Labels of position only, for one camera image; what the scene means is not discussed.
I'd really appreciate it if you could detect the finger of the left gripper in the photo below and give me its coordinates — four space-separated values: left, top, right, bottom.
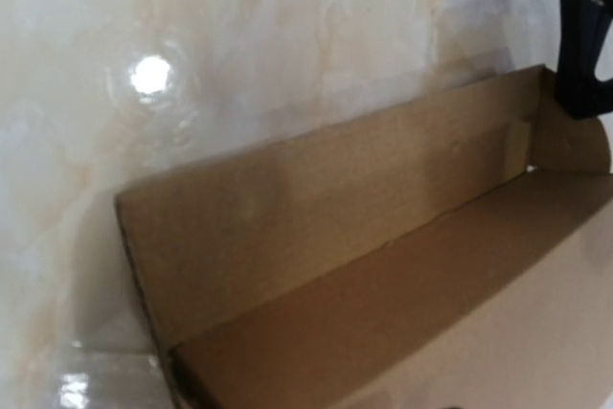
555 0 612 120

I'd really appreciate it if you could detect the brown cardboard box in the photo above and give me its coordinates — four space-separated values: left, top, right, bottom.
116 67 612 408

